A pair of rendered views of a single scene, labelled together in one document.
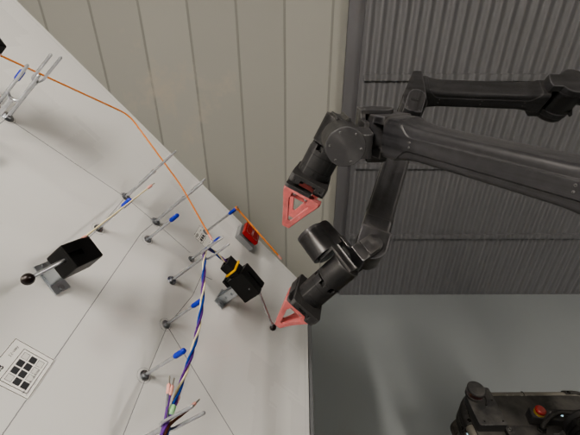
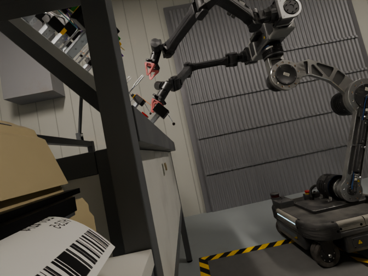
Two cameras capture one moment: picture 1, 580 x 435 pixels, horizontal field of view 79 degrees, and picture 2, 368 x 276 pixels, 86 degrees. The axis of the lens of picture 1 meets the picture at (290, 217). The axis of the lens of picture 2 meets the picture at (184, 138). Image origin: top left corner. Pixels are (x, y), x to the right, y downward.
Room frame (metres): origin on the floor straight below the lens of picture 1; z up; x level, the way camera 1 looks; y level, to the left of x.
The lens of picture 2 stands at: (-0.66, -0.09, 0.76)
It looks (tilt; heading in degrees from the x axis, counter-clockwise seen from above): 4 degrees up; 358
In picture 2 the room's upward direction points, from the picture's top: 12 degrees counter-clockwise
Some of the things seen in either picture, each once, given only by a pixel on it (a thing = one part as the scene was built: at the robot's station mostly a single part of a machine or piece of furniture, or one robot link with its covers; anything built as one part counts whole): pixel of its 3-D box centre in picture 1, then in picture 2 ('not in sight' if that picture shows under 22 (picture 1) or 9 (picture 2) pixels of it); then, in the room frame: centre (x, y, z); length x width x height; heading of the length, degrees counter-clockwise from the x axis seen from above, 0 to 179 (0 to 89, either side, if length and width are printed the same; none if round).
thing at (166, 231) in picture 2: not in sight; (159, 211); (0.00, 0.01, 0.60); 0.55 x 0.02 x 0.39; 178
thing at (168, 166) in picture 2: not in sight; (172, 184); (0.55, -0.01, 0.60); 0.55 x 0.03 x 0.39; 178
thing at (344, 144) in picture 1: (359, 140); (161, 47); (0.54, -0.11, 1.44); 0.12 x 0.12 x 0.09; 2
